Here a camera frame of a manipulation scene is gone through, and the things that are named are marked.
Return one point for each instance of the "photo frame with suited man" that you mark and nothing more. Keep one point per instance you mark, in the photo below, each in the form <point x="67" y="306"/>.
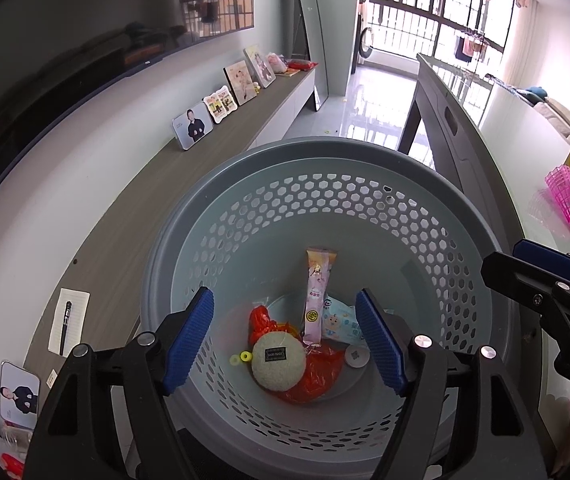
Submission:
<point x="194" y="125"/>

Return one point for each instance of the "rounded photo frame with man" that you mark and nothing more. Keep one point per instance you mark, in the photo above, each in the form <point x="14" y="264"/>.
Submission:
<point x="20" y="395"/>

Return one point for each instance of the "pink snack packet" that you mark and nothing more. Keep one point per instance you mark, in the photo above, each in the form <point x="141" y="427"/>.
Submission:
<point x="317" y="295"/>

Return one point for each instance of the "white notepad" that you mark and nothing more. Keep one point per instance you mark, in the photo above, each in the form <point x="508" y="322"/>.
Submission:
<point x="80" y="320"/>

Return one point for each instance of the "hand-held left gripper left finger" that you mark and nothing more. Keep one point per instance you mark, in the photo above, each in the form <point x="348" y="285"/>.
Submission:
<point x="187" y="340"/>

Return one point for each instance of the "white round plastic lid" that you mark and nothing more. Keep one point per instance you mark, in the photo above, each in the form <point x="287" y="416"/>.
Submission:
<point x="356" y="356"/>

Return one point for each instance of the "grey perforated plastic basket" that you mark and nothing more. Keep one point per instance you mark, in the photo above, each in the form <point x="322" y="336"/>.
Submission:
<point x="265" y="220"/>

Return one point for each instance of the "white blue wet wipes packet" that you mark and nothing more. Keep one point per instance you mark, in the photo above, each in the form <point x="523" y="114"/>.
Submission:
<point x="340" y="322"/>

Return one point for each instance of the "pink plush toy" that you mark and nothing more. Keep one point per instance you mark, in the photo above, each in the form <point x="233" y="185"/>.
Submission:
<point x="277" y="61"/>

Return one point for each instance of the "wavy edged photo frame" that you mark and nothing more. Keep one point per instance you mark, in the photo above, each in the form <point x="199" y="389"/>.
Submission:
<point x="221" y="105"/>

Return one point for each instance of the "white washing machine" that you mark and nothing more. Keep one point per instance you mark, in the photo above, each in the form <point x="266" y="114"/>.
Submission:
<point x="365" y="42"/>

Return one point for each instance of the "red flat packet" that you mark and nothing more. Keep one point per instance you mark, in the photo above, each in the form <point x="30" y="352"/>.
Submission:
<point x="302" y="65"/>

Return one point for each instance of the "pale portrait photo frame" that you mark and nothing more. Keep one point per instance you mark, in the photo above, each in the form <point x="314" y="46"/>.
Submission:
<point x="261" y="66"/>

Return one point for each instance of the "clothes on drying rack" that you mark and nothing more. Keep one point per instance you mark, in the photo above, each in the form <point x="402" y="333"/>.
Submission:
<point x="475" y="47"/>

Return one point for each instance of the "wooden top television cabinet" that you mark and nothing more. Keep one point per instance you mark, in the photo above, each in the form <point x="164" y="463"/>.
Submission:
<point x="140" y="180"/>

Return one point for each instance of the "dark table base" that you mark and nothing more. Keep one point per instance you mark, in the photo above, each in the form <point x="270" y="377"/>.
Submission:
<point x="465" y="150"/>

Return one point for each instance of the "black pen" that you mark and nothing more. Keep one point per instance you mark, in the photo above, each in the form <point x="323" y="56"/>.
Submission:
<point x="66" y="327"/>

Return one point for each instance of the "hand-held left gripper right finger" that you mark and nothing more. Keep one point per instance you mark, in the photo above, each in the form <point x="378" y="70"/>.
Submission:
<point x="380" y="340"/>

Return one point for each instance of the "black wall television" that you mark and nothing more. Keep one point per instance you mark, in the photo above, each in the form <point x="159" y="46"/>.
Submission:
<point x="65" y="60"/>

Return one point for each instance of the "black framed standing mirror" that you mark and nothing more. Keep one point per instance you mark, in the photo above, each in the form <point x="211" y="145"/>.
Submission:
<point x="312" y="35"/>

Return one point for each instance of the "beige round fuzzy pouch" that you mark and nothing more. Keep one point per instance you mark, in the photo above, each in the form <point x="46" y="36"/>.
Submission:
<point x="277" y="365"/>

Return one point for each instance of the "black window grille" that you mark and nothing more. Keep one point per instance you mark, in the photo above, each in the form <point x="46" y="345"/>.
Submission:
<point x="405" y="10"/>

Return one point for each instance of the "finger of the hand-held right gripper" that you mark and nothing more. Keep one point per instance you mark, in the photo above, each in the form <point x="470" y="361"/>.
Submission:
<point x="515" y="275"/>
<point x="545" y="257"/>

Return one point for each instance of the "child photo frame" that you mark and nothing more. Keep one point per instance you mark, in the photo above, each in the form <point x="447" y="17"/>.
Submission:
<point x="241" y="82"/>

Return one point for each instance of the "pink plastic shuttlecock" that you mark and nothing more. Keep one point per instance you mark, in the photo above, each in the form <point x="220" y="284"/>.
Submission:
<point x="565" y="195"/>

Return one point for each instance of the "blue cloth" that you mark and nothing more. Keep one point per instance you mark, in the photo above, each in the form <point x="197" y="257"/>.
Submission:
<point x="535" y="94"/>

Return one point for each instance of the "red plastic bag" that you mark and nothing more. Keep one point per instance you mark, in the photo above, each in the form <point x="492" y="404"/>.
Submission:
<point x="322" y="370"/>

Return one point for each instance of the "yellow foam dart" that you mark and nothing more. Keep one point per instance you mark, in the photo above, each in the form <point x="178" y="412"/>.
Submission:
<point x="246" y="357"/>

